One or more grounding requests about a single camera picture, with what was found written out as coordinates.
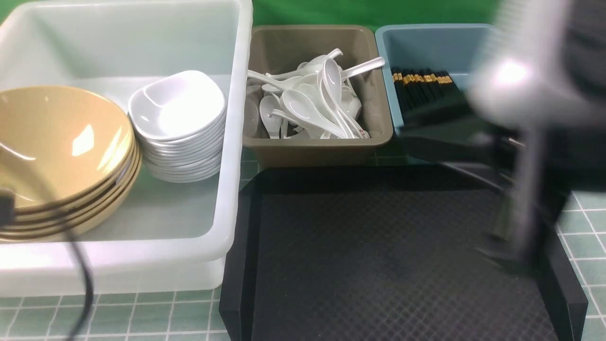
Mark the pile of white spoons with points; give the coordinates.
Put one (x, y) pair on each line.
(296, 98)

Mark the brown plastic spoon bin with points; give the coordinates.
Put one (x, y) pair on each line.
(277, 49)

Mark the bundle of black chopsticks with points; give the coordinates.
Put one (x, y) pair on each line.
(428, 98)

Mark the blue plastic chopstick bin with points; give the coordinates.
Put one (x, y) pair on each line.
(450, 48)

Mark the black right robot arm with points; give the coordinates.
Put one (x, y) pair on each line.
(538, 86)

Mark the black serving tray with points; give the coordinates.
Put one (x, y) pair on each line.
(386, 254)

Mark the green backdrop cloth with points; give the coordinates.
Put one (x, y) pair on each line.
(372, 13)

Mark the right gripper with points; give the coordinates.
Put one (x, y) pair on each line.
(541, 75)

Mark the white square sauce dish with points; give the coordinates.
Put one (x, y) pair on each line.
(176, 106)

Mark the stack of tan bowls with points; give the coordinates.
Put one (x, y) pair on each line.
(83, 213)

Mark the stack of white dishes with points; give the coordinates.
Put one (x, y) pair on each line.
(186, 160)

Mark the large white plastic tub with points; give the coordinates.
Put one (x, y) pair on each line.
(165, 236)

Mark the white spoon red handle tip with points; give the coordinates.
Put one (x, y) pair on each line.
(332, 87)

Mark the tan noodle bowl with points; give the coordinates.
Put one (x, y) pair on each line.
(58, 142)

